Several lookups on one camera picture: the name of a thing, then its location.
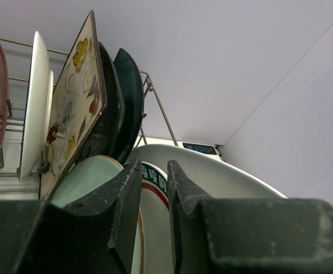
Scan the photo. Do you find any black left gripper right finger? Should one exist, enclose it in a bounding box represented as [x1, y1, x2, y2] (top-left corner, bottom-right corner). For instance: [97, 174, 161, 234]
[168, 160, 333, 273]

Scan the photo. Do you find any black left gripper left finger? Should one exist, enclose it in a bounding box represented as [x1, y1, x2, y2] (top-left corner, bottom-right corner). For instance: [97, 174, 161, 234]
[0, 159, 142, 273]

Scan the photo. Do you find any white plate green red rim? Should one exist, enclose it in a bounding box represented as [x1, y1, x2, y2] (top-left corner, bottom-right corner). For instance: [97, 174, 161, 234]
[140, 162, 173, 273]

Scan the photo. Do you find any mint green flower plate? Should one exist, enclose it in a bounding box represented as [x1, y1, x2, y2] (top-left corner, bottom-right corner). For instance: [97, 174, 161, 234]
[50, 155, 144, 273]

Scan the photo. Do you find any white oval plate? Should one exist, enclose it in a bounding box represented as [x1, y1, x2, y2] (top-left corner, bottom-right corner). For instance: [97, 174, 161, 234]
[128, 144, 285, 199]

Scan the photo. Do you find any black floral square plate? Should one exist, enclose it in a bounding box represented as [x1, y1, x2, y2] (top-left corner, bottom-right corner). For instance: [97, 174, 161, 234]
[75, 43, 124, 163]

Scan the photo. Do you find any white plate steam logo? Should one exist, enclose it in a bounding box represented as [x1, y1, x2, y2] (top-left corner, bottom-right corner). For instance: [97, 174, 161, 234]
[18, 31, 54, 182]

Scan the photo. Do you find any cream floral square plate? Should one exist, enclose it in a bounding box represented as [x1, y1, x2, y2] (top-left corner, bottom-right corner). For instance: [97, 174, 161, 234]
[39, 11, 107, 200]

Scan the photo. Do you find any teal square plate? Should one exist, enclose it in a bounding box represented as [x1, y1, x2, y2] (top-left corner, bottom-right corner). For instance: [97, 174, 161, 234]
[110, 48, 144, 164]

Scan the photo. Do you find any grey wire dish rack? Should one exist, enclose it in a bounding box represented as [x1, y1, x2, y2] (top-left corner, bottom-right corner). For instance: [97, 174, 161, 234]
[0, 37, 178, 200]

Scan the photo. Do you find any dark logo sticker right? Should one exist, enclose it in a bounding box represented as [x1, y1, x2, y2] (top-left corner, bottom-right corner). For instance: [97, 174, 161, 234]
[182, 142, 217, 155]

